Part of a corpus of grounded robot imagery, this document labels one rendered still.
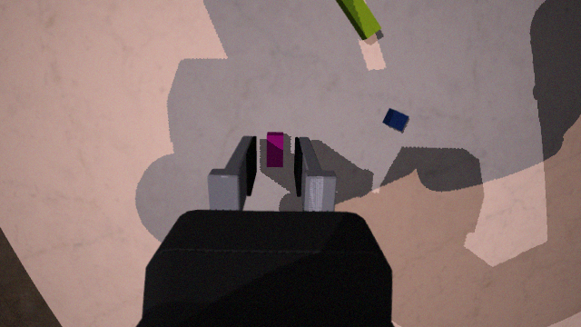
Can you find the small dark blue cube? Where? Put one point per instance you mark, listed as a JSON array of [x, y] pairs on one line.
[[395, 119]]

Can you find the magenta rod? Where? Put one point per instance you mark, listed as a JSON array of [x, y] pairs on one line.
[[274, 149]]

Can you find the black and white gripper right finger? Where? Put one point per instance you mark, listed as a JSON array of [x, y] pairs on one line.
[[317, 188]]

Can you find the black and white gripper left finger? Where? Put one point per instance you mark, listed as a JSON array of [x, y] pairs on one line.
[[229, 187]]

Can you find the lime green rod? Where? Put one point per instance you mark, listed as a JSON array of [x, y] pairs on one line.
[[360, 17]]

